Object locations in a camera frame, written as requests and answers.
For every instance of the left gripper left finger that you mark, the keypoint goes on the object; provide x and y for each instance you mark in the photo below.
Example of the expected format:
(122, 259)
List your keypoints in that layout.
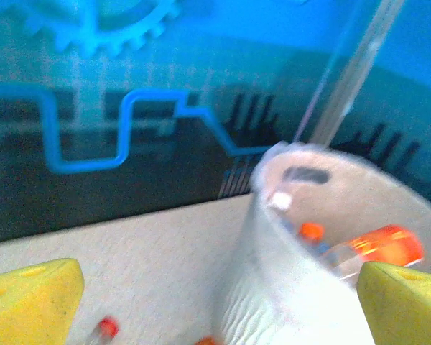
(32, 305)

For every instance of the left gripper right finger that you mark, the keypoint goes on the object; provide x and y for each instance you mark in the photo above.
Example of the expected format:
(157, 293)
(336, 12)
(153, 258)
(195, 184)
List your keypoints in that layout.
(406, 309)

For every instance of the clear bottle orange label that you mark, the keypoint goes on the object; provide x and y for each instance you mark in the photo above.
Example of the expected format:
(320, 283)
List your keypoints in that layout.
(388, 248)

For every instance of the clear bottle red cola label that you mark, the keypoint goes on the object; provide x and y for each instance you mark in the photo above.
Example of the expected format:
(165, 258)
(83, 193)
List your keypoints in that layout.
(107, 326)

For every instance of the white translucent plastic bin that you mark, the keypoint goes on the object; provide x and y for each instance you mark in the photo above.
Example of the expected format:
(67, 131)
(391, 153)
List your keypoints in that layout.
(273, 287)

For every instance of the orange juice bottle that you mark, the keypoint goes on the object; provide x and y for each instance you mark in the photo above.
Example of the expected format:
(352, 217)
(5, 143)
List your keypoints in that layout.
(205, 341)

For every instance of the aluminium frame post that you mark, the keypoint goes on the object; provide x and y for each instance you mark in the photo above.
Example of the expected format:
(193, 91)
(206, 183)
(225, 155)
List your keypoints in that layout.
(348, 72)

